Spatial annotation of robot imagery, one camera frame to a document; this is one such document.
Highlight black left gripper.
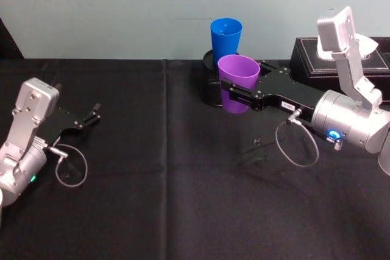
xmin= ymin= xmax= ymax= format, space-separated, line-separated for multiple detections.
xmin=35 ymin=82 xmax=102 ymax=147

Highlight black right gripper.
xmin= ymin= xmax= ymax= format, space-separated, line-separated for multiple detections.
xmin=220 ymin=60 xmax=321 ymax=124

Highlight purple plastic cup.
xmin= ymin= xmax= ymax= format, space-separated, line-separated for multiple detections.
xmin=217 ymin=54 xmax=261 ymax=115

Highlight black round cup holder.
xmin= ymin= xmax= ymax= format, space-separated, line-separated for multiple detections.
xmin=191 ymin=49 xmax=266 ymax=109

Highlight blue plastic cup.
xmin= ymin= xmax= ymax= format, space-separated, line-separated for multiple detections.
xmin=210 ymin=18 xmax=244 ymax=66

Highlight black tissue box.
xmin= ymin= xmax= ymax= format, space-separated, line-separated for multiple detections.
xmin=288 ymin=37 xmax=390 ymax=105

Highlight clear plastic piece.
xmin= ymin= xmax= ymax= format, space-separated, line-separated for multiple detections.
xmin=233 ymin=137 xmax=271 ymax=167

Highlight dark panel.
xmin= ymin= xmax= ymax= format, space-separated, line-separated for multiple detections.
xmin=0 ymin=17 xmax=24 ymax=60

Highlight white tissue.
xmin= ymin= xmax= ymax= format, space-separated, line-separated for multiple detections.
xmin=316 ymin=35 xmax=379 ymax=60

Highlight black table cloth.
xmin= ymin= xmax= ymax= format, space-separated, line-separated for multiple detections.
xmin=0 ymin=58 xmax=390 ymax=260

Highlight thin dark left gripper cable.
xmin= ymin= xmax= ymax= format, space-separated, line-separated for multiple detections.
xmin=48 ymin=143 xmax=89 ymax=188

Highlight thin dark gripper cable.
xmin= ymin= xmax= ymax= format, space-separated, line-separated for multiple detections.
xmin=275 ymin=108 xmax=320 ymax=168
xmin=48 ymin=143 xmax=89 ymax=188

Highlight thin dark right gripper cable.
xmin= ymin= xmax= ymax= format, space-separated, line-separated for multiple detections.
xmin=275 ymin=108 xmax=320 ymax=168

